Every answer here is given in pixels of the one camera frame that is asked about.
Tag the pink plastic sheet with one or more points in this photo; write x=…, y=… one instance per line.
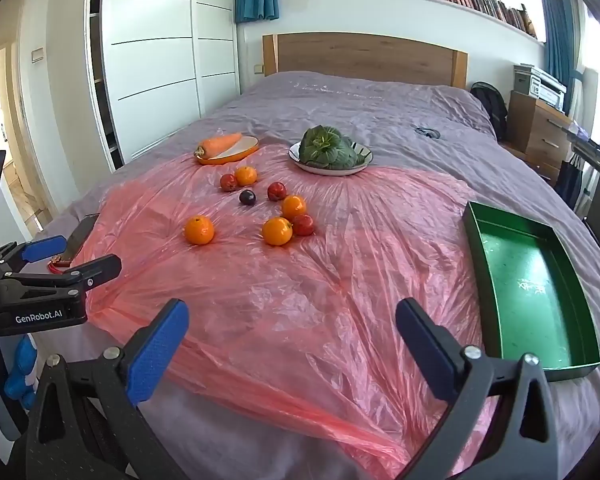
x=280, y=310

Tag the desk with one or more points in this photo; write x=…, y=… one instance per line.
x=585, y=142

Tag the white wardrobe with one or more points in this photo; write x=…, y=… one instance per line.
x=155, y=60

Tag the dark plum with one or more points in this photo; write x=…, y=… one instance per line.
x=247, y=197

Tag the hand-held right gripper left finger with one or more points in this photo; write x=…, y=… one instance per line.
x=161, y=347

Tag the small red apple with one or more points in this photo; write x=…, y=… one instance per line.
x=276, y=191
x=303, y=225
x=228, y=182

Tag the carrot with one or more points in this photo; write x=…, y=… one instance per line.
x=220, y=143

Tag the green bok choy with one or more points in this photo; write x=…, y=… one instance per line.
x=325, y=147

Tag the white printer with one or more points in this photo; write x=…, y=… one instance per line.
x=550, y=90

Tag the orange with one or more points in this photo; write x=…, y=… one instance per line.
x=293, y=207
x=199, y=230
x=277, y=231
x=245, y=175

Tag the wooden headboard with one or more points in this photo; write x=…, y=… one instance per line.
x=360, y=55

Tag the wooden drawer cabinet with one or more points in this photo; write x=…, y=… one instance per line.
x=535, y=125

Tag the orange-rimmed plate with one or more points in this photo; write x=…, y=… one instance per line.
x=240, y=152

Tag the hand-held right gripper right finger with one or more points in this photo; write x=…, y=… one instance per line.
x=424, y=347

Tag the dark eyeglasses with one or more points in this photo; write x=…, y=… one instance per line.
x=426, y=132

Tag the navy tote bag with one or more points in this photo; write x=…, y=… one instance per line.
x=570, y=177

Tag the small red object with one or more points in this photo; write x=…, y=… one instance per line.
x=57, y=266

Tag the wall switch plate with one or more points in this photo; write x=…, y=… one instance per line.
x=38, y=54

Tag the dark smartphone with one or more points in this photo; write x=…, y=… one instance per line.
x=80, y=237

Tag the person's left hand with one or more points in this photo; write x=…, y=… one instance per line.
x=20, y=360

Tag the green tray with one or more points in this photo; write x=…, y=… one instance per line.
x=525, y=280

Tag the black backpack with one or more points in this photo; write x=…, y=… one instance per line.
x=490, y=105

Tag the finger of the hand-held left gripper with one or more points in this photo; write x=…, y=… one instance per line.
x=45, y=248
x=97, y=267

